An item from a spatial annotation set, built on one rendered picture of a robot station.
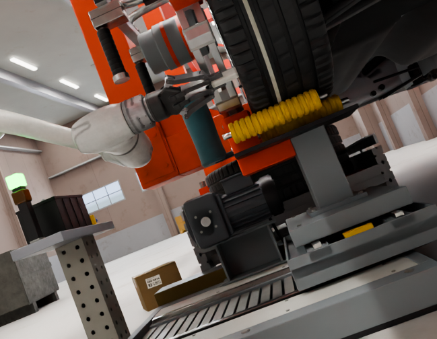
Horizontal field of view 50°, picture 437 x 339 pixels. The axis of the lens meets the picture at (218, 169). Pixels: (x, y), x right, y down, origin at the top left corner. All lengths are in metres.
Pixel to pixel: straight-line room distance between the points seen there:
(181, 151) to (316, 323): 1.03
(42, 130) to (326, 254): 0.83
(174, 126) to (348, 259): 0.98
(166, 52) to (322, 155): 0.53
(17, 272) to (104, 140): 5.21
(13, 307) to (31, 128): 5.12
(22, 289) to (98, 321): 4.70
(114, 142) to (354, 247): 0.63
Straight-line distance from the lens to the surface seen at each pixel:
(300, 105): 1.23
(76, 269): 1.64
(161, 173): 1.83
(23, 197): 1.48
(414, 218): 1.15
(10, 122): 1.38
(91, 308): 1.65
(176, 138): 1.83
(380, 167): 1.93
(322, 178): 1.31
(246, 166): 1.30
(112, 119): 1.17
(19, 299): 6.35
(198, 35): 1.15
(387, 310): 1.00
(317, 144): 1.31
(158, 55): 1.39
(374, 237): 1.13
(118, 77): 1.26
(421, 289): 1.01
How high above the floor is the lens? 0.34
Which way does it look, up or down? 5 degrees up
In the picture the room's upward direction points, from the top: 22 degrees counter-clockwise
